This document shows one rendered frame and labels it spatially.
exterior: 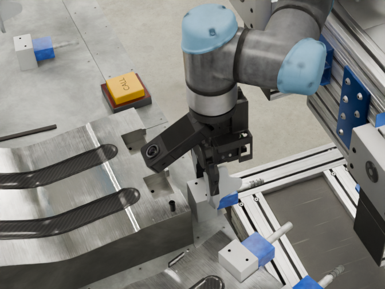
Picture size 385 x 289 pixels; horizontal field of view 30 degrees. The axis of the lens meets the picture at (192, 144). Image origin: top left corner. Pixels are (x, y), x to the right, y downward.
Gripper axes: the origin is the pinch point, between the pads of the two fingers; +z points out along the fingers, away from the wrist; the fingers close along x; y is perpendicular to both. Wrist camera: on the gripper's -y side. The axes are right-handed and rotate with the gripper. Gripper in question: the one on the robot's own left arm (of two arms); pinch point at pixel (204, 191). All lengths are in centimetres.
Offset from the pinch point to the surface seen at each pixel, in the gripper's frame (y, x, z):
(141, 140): -6.8, 13.8, -1.7
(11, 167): -29.5, 12.9, -5.0
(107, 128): -12.0, 16.2, -4.4
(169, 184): -5.6, 1.6, -2.4
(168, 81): 26, 122, 85
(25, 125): -25.7, 32.5, 4.6
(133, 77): -3.0, 33.7, 0.9
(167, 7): 40, 166, 85
